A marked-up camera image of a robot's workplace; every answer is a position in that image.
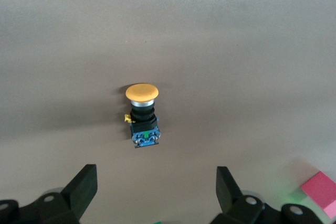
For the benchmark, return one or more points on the red foam cube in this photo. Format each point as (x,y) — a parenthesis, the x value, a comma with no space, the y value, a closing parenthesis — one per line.
(320,190)

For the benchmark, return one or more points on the green foam cube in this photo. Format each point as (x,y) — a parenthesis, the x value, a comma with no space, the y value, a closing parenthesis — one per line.
(158,222)

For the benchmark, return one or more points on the orange mushroom push button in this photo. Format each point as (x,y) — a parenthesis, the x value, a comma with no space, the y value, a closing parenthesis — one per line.
(141,93)

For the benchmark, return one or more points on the brown table mat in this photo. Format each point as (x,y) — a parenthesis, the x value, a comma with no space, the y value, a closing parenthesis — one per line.
(168,24)

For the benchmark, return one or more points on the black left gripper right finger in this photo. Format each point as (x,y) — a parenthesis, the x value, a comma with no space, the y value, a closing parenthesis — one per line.
(228,195)

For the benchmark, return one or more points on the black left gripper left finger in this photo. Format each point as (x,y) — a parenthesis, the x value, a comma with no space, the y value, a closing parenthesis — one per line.
(84,187)

